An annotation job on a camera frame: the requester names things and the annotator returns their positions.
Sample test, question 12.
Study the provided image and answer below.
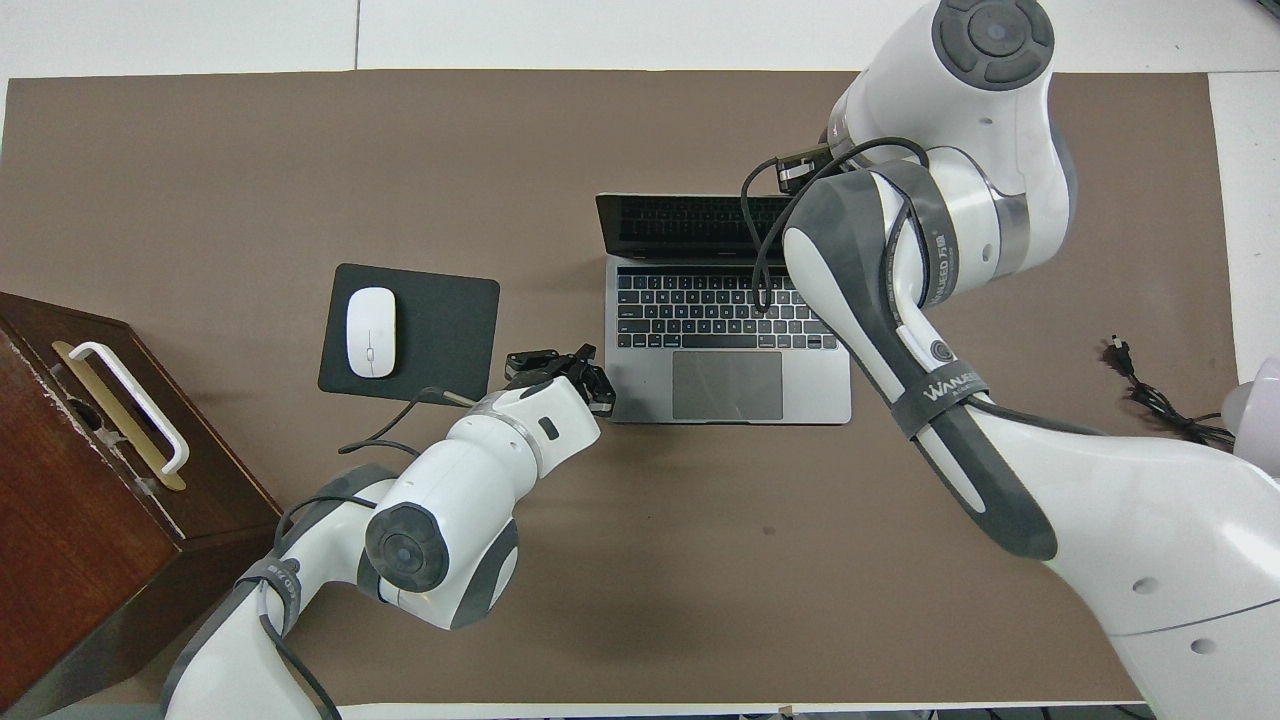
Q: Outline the white desk lamp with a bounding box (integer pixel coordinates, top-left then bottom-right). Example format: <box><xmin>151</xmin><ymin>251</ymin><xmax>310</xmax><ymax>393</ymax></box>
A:
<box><xmin>1220</xmin><ymin>358</ymin><xmax>1280</xmax><ymax>479</ymax></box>

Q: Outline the large brown table mat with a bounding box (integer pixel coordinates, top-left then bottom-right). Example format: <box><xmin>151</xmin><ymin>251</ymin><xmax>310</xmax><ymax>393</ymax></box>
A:
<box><xmin>0</xmin><ymin>70</ymin><xmax>1241</xmax><ymax>706</ymax></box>

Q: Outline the black mouse pad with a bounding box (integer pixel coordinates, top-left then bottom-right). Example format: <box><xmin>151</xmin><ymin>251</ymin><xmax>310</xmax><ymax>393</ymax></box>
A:
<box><xmin>318</xmin><ymin>263</ymin><xmax>501</xmax><ymax>409</ymax></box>

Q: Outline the white box handle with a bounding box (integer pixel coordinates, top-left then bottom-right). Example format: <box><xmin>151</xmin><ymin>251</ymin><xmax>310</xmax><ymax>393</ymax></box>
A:
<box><xmin>68</xmin><ymin>341</ymin><xmax>191</xmax><ymax>476</ymax></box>

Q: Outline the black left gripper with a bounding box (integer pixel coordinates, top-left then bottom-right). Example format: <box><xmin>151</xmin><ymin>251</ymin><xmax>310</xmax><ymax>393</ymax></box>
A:
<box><xmin>505</xmin><ymin>343</ymin><xmax>617</xmax><ymax>416</ymax></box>

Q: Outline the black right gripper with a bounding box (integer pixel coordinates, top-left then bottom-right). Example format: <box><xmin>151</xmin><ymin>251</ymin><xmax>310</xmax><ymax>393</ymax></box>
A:
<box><xmin>778</xmin><ymin>143</ymin><xmax>851</xmax><ymax>194</ymax></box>

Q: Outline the white computer mouse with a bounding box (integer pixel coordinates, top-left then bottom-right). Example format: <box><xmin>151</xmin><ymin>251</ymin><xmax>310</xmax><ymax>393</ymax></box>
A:
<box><xmin>346</xmin><ymin>287</ymin><xmax>398</xmax><ymax>380</ymax></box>

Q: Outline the black lamp power cable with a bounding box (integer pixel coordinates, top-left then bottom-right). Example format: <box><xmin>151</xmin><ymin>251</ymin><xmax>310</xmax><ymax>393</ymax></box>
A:
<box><xmin>1105</xmin><ymin>337</ymin><xmax>1236</xmax><ymax>448</ymax></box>

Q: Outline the silver grey laptop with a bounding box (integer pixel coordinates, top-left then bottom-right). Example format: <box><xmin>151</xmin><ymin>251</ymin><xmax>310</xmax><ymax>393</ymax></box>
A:
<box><xmin>596</xmin><ymin>193</ymin><xmax>853</xmax><ymax>425</ymax></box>

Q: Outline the dark brown wooden box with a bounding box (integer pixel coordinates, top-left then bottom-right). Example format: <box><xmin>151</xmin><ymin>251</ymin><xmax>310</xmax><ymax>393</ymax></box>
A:
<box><xmin>0</xmin><ymin>292</ymin><xmax>286</xmax><ymax>716</ymax></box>

